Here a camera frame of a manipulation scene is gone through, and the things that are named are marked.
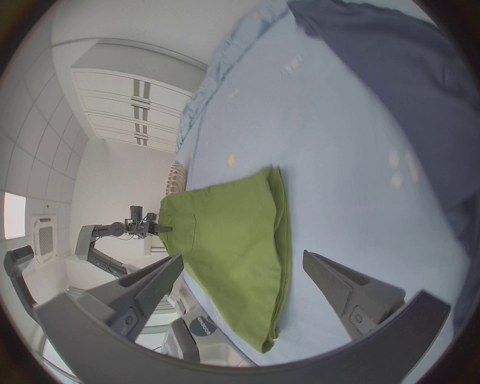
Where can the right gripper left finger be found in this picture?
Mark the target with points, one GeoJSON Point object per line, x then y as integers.
{"type": "Point", "coordinates": [150, 288]}

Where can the white wardrobe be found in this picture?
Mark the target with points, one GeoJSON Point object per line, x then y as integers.
{"type": "Point", "coordinates": [112, 105]}

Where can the pale blue quilt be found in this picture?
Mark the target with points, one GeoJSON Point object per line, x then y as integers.
{"type": "Point", "coordinates": [225, 56]}

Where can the dark blue garment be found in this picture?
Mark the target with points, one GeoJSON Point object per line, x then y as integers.
{"type": "Point", "coordinates": [393, 56]}

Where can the ceiling air conditioner vent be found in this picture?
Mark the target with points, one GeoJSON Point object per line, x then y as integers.
{"type": "Point", "coordinates": [45, 242]}

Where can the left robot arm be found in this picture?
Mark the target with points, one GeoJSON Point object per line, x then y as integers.
{"type": "Point", "coordinates": [108, 228]}

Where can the green shorts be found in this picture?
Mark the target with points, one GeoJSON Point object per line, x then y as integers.
{"type": "Point", "coordinates": [225, 243]}

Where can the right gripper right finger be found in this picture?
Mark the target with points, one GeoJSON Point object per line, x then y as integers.
{"type": "Point", "coordinates": [341, 287]}

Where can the ceiling light panel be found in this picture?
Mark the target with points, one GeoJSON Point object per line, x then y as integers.
{"type": "Point", "coordinates": [15, 215]}

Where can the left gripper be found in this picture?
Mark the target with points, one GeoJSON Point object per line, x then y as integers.
{"type": "Point", "coordinates": [152, 229]}

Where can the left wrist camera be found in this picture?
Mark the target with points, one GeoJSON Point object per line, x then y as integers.
{"type": "Point", "coordinates": [137, 213]}

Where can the round woven basket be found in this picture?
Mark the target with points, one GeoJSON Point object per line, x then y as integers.
{"type": "Point", "coordinates": [176, 180]}

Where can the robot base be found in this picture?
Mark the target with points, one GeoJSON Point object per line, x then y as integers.
{"type": "Point", "coordinates": [204, 326]}

